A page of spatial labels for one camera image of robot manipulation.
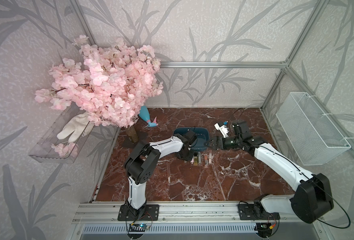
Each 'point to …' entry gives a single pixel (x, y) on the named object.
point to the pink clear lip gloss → (206, 159)
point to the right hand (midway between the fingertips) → (208, 144)
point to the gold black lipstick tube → (195, 156)
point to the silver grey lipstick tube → (199, 157)
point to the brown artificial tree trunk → (132, 133)
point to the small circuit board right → (264, 230)
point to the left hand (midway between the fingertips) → (188, 158)
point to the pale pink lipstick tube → (210, 157)
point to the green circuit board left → (138, 227)
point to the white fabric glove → (80, 125)
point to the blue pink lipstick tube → (192, 161)
